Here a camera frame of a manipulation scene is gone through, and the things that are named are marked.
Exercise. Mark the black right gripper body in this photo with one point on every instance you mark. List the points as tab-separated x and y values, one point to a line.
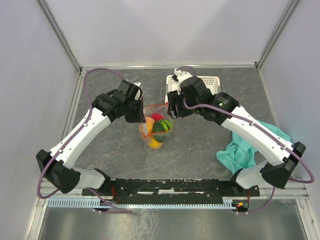
183	111

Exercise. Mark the white perforated plastic basket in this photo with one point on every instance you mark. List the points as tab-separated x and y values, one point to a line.
211	82

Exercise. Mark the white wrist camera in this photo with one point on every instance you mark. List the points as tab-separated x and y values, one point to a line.
180	75
135	92

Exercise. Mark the green toy watermelon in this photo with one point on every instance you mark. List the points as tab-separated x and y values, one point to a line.
165	124

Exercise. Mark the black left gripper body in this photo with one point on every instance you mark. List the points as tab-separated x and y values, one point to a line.
133	113

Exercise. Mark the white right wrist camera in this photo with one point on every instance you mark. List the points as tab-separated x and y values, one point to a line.
180	75

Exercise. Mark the teal cloth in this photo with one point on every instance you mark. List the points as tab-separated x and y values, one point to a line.
238	154

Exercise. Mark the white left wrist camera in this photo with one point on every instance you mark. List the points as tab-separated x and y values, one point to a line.
135	92

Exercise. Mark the yellow toy lemon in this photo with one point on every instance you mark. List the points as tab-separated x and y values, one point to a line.
154	144

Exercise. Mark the dark green toy avocado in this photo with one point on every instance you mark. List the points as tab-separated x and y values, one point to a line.
158	132

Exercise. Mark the red toy apple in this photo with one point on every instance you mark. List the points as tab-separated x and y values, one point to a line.
157	117

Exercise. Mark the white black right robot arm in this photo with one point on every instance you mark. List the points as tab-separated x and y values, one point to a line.
281	156

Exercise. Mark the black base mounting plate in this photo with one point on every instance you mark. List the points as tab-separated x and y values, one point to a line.
170	192

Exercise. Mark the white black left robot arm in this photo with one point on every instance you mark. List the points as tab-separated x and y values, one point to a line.
58	164

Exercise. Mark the toy peach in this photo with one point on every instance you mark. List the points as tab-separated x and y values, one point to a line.
149	125

